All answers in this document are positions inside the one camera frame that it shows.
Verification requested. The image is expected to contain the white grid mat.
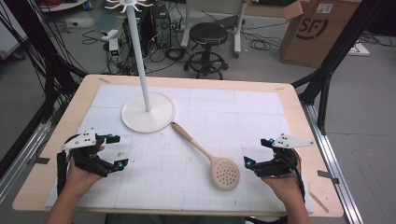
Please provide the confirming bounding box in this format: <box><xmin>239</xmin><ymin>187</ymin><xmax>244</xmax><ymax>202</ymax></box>
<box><xmin>45</xmin><ymin>84</ymin><xmax>315</xmax><ymax>214</ymax></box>

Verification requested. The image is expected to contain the wooden slotted spoon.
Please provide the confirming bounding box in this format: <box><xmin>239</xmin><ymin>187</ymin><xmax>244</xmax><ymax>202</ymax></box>
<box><xmin>170</xmin><ymin>121</ymin><xmax>241</xmax><ymax>192</ymax></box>

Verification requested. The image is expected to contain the black metal frame stand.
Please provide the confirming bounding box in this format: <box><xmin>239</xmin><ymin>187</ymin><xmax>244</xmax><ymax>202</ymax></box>
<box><xmin>291</xmin><ymin>0</ymin><xmax>387</xmax><ymax>135</ymax></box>
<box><xmin>0</xmin><ymin>0</ymin><xmax>89</xmax><ymax>125</ymax></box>

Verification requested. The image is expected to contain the person's left hand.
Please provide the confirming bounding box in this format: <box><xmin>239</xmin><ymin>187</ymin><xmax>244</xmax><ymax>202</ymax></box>
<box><xmin>64</xmin><ymin>155</ymin><xmax>104</xmax><ymax>198</ymax></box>

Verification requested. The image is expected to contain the person's right hand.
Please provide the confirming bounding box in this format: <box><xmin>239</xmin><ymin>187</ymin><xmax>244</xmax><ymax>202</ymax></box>
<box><xmin>261</xmin><ymin>169</ymin><xmax>304</xmax><ymax>203</ymax></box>

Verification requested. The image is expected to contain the white device green display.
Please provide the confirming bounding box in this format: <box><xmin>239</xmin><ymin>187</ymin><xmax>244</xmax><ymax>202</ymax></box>
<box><xmin>108</xmin><ymin>37</ymin><xmax>121</xmax><ymax>63</ymax></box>

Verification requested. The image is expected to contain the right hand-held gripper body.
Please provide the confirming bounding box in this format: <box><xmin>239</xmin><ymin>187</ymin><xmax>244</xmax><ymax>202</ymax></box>
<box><xmin>256</xmin><ymin>133</ymin><xmax>315</xmax><ymax>178</ymax></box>

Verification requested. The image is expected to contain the white metal frame leg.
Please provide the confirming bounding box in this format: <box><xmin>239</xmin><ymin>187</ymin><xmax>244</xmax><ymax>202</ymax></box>
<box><xmin>181</xmin><ymin>0</ymin><xmax>192</xmax><ymax>49</ymax></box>
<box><xmin>233</xmin><ymin>0</ymin><xmax>248</xmax><ymax>59</ymax></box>

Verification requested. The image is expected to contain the white hook stand rack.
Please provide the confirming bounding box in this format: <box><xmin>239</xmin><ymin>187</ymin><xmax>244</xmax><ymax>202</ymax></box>
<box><xmin>105</xmin><ymin>0</ymin><xmax>177</xmax><ymax>134</ymax></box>

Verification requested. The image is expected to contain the black computer tower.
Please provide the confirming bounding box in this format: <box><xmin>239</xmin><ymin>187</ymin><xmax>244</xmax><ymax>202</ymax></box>
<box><xmin>150</xmin><ymin>3</ymin><xmax>173</xmax><ymax>49</ymax></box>

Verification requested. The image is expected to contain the brown cardboard box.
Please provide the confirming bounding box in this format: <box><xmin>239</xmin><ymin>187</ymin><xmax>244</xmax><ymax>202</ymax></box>
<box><xmin>245</xmin><ymin>0</ymin><xmax>364</xmax><ymax>69</ymax></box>

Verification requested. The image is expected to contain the flat white floor box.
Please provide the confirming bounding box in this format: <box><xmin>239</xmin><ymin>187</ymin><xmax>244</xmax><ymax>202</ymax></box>
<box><xmin>346</xmin><ymin>42</ymin><xmax>372</xmax><ymax>58</ymax></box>

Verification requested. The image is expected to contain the thin wooden stick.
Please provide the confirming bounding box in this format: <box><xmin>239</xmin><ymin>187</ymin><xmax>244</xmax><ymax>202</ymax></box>
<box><xmin>307</xmin><ymin>189</ymin><xmax>330</xmax><ymax>215</ymax></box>

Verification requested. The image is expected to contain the aluminium rail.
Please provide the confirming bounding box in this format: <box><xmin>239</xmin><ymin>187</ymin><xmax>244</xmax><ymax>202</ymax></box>
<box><xmin>0</xmin><ymin>102</ymin><xmax>60</xmax><ymax>203</ymax></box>
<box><xmin>301</xmin><ymin>101</ymin><xmax>364</xmax><ymax>224</ymax></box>

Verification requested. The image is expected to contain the coiled black floor cable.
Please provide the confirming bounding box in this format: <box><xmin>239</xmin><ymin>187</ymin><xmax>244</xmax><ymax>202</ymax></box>
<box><xmin>247</xmin><ymin>38</ymin><xmax>273</xmax><ymax>52</ymax></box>

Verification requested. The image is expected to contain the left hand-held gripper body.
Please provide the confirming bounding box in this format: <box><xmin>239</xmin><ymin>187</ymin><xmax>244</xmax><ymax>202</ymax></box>
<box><xmin>61</xmin><ymin>128</ymin><xmax>110</xmax><ymax>178</ymax></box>

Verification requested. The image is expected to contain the white power strip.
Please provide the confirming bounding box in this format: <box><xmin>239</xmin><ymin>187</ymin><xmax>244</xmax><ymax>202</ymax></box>
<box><xmin>101</xmin><ymin>28</ymin><xmax>120</xmax><ymax>42</ymax></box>

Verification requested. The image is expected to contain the black round stool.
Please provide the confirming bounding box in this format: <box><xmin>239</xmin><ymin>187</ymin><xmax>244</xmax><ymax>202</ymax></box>
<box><xmin>184</xmin><ymin>21</ymin><xmax>230</xmax><ymax>80</ymax></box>

